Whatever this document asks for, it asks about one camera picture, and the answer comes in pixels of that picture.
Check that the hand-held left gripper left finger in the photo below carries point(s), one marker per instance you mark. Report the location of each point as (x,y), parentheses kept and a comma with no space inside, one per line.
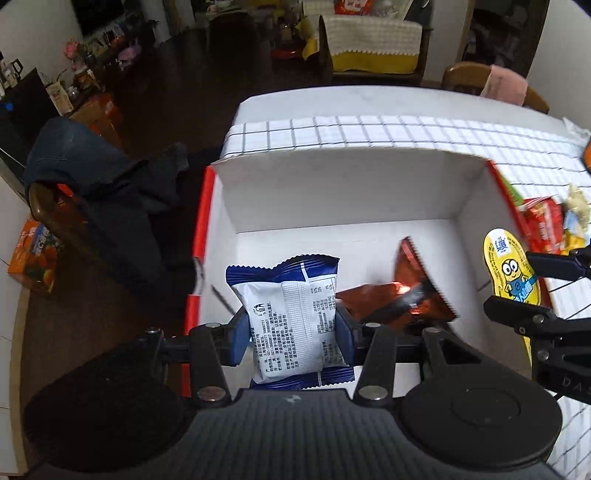
(238,339)

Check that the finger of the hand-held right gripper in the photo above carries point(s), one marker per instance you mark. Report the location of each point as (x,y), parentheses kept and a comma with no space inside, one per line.
(554,265)
(517,314)

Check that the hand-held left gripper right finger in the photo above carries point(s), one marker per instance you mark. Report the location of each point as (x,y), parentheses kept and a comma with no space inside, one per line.
(345,339)

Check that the yellow cartoon snack packet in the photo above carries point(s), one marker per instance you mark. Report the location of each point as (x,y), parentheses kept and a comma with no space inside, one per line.
(508,272)

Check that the light blue snack packet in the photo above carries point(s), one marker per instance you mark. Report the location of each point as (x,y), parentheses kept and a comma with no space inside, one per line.
(572,226)

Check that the red checked-edge snack packet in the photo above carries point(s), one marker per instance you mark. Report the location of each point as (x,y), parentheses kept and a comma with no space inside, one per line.
(535,217)

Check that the white and blue snack packet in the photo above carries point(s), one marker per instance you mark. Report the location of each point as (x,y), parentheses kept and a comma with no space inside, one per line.
(291,323)

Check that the pale green snack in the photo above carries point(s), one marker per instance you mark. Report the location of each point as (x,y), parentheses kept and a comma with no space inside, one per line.
(576,201)

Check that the brown orange triangular snack packet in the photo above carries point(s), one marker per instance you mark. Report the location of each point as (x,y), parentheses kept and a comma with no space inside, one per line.
(411,286)

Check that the green snack packet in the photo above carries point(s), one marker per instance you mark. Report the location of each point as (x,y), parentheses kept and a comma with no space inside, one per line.
(511,191)

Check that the red cardboard box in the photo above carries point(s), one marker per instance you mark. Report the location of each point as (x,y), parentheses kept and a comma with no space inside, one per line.
(346,198)

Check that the pink towel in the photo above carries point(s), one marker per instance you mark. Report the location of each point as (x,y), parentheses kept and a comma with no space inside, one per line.
(505,85)

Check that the wooden dining chair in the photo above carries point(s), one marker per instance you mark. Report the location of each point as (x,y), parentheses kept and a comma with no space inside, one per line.
(461,76)

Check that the dark blue jacket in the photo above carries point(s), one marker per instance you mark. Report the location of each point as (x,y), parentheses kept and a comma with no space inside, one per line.
(92,184)

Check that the orange fruit print carton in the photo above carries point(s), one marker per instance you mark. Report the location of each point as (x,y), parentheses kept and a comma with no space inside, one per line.
(34,258)

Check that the wooden chair with jacket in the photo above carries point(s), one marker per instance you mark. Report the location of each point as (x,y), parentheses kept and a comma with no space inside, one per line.
(46,217)

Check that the orange gift boxes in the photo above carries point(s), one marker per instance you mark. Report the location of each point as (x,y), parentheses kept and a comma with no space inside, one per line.
(99,110)

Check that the red floor toy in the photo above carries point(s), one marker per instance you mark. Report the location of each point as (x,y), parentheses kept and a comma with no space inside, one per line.
(286,53)

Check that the armchair with cream yellow cover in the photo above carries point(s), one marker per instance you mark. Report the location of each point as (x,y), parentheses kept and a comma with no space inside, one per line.
(369,34)

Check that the sofa with cream throw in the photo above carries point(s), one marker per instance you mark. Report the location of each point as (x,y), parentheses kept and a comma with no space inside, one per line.
(397,9)

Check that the dark television cabinet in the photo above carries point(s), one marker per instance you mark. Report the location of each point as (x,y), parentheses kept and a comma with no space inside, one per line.
(115,64)

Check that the pink bag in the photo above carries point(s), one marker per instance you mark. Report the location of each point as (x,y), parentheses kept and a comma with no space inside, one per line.
(129,53)

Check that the wooden coffee table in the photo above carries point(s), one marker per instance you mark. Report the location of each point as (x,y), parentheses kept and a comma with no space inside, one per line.
(231,27)

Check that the black appliance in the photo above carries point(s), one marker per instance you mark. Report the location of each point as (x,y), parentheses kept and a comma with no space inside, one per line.
(27,106)

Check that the red printed cushion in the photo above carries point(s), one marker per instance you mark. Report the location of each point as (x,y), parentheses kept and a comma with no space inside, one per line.
(353,7)

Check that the pink flowers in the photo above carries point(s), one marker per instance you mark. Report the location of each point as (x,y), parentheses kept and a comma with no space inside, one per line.
(73,48)

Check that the black television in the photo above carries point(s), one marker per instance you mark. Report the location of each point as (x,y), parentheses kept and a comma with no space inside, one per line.
(97,14)

